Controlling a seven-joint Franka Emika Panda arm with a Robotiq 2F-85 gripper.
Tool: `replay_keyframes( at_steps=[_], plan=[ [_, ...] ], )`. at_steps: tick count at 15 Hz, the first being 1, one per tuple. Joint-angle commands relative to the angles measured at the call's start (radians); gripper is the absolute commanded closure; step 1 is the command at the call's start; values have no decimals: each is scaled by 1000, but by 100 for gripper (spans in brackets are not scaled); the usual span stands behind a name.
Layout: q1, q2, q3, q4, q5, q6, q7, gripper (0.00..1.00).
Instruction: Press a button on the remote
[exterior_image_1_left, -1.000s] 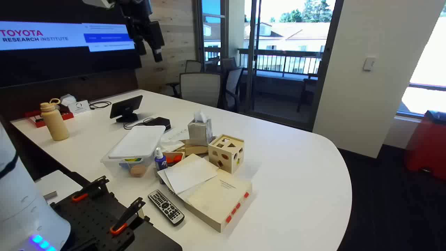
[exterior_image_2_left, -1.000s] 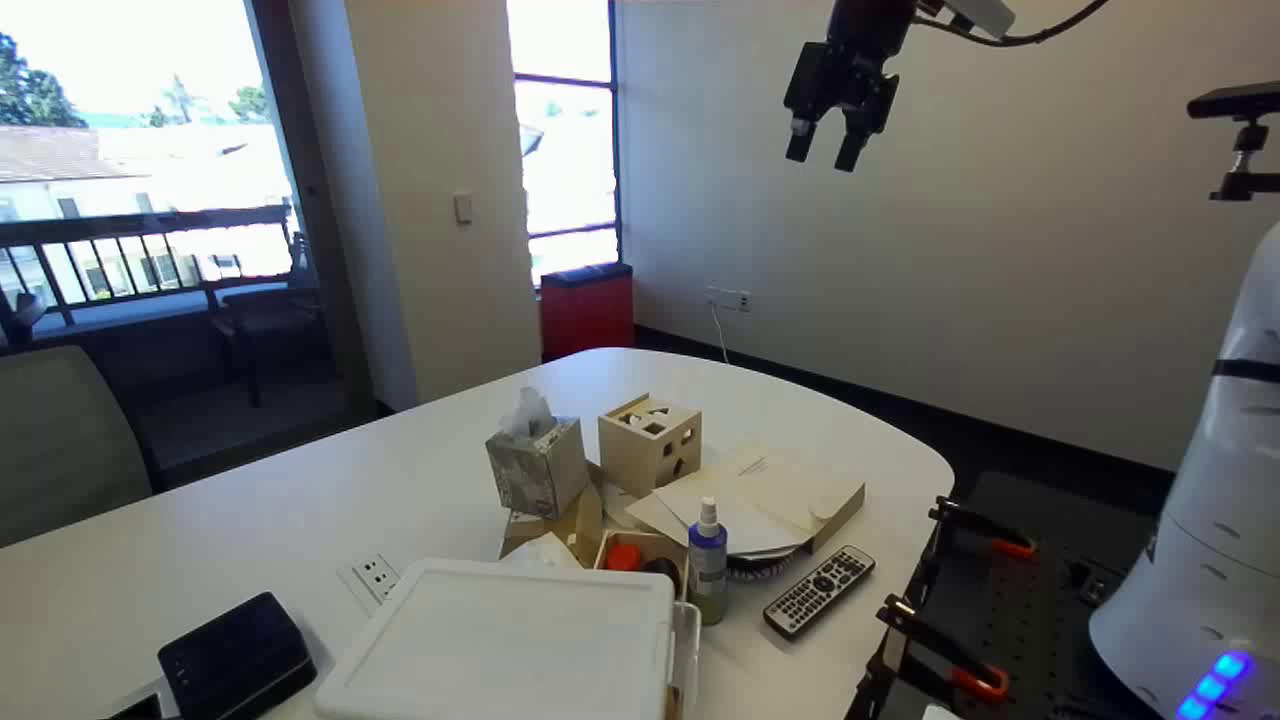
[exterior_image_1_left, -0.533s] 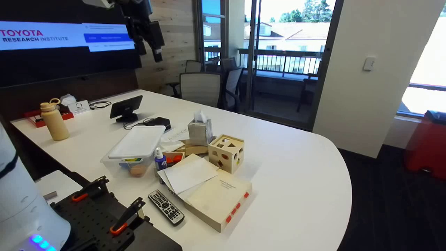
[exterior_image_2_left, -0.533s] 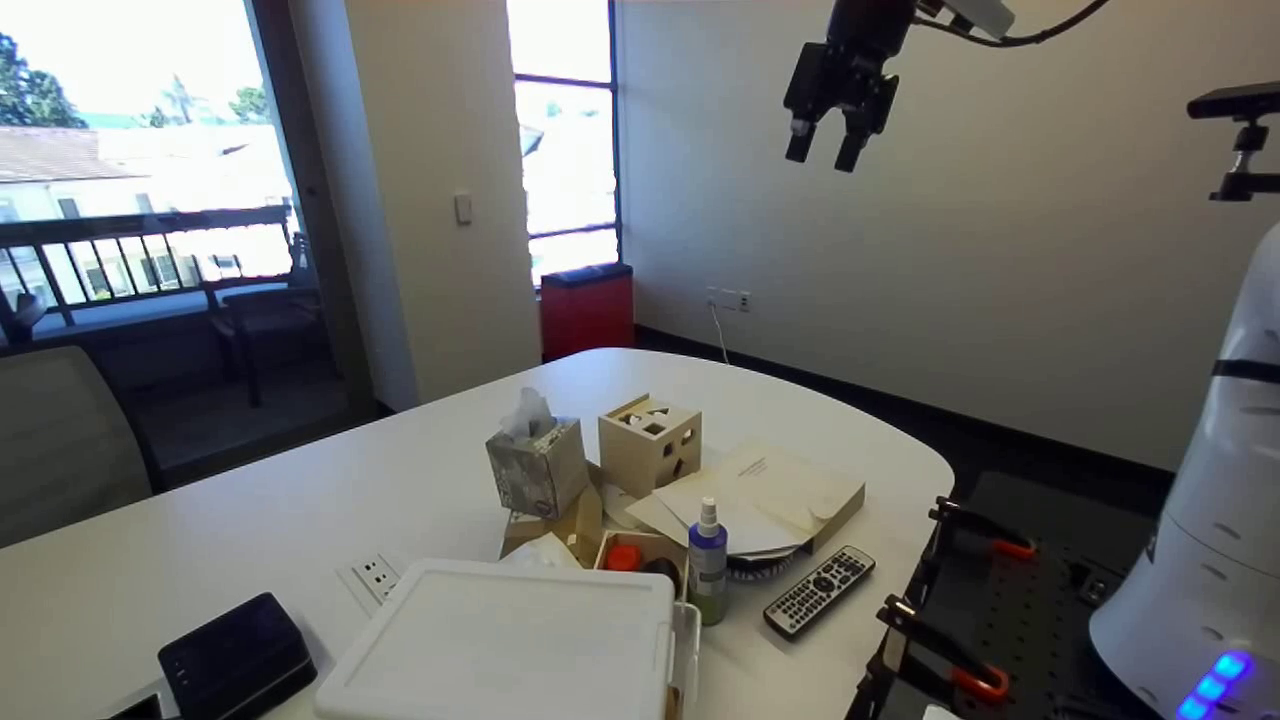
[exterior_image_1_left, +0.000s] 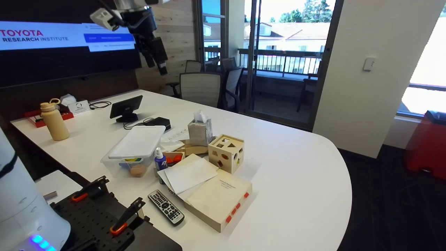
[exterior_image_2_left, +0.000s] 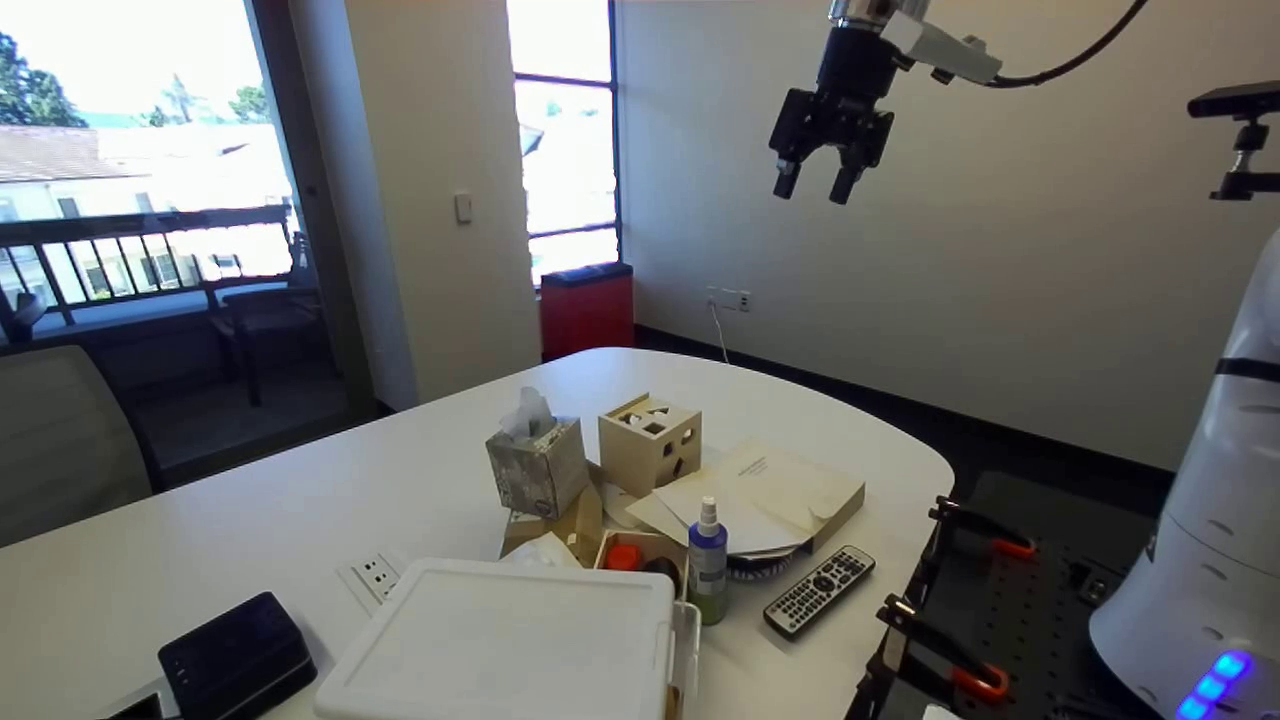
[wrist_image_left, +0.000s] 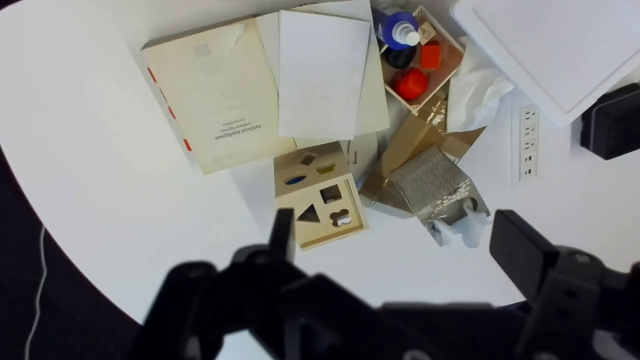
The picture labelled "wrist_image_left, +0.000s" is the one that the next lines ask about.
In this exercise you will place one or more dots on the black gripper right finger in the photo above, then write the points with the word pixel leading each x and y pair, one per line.
pixel 523 253

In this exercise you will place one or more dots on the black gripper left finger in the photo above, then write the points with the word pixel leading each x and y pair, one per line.
pixel 280 232

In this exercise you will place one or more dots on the wooden shape sorter box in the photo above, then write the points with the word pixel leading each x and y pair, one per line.
pixel 321 192

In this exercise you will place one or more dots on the white tabletop power outlet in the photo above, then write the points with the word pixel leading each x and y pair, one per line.
pixel 529 141

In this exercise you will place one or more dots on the grey patterned tissue box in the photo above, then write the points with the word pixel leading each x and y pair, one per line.
pixel 432 182

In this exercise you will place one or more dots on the cream paperback book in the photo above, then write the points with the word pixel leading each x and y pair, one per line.
pixel 212 100

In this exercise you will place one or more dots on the black tablet device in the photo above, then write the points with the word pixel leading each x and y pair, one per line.
pixel 612 122

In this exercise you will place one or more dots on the brown cardboard piece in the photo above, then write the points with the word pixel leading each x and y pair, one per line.
pixel 412 136

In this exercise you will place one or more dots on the white paper sheet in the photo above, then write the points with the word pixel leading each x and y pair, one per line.
pixel 376 100
pixel 322 72

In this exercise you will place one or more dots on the white crumpled paper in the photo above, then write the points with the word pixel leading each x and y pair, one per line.
pixel 476 86

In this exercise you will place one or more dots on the wooden open tray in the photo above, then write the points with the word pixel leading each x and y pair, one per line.
pixel 449 80

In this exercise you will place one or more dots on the red round block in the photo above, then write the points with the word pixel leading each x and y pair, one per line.
pixel 408 84

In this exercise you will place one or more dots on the dark blue block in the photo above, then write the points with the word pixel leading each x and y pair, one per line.
pixel 399 58

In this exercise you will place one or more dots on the orange-red cube block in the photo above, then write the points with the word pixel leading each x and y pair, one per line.
pixel 431 56

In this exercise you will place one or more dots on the blue bottle with white cap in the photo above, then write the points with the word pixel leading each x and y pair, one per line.
pixel 394 29

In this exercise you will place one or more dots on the small wooden block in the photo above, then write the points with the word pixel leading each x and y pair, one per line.
pixel 427 33

